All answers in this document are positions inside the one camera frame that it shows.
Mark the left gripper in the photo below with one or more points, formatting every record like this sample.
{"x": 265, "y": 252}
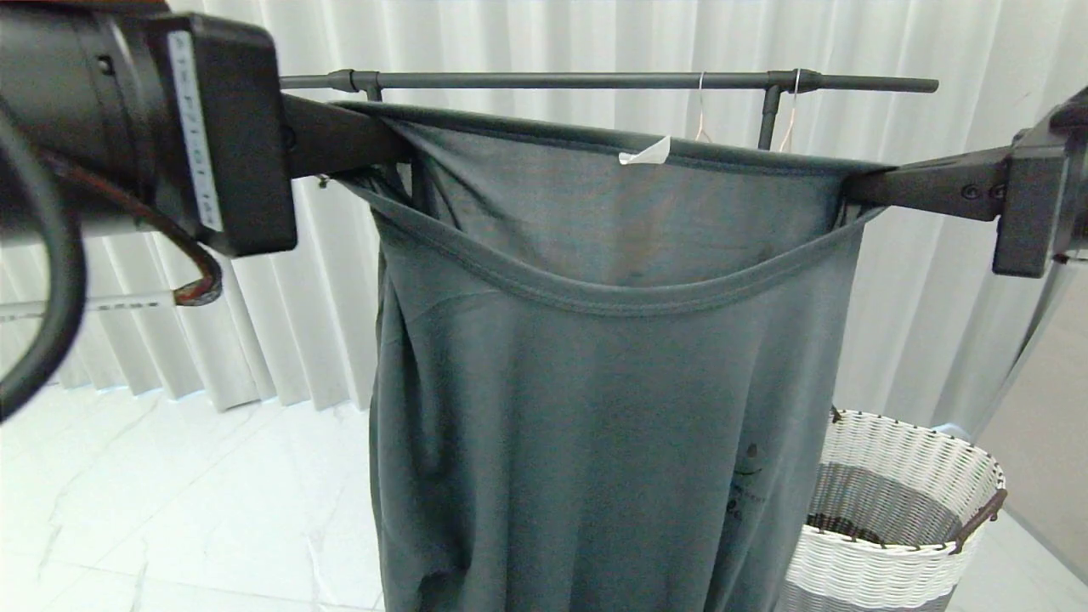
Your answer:
{"x": 238, "y": 127}

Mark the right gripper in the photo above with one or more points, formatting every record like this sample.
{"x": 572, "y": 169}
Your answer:
{"x": 1028, "y": 204}

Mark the pink clothes hanger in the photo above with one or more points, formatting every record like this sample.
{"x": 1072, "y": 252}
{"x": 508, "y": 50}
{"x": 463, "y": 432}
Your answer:
{"x": 796, "y": 95}
{"x": 699, "y": 110}

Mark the dark grey t-shirt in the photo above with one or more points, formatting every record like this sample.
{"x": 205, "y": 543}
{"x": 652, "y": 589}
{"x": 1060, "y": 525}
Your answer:
{"x": 595, "y": 425}

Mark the white laundry basket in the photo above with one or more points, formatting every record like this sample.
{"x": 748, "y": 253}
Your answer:
{"x": 918, "y": 442}

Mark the black clothes rack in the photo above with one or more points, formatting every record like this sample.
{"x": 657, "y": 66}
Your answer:
{"x": 552, "y": 81}

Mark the white curtain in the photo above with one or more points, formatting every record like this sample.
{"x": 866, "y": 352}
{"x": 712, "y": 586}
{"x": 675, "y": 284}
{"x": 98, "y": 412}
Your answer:
{"x": 297, "y": 340}

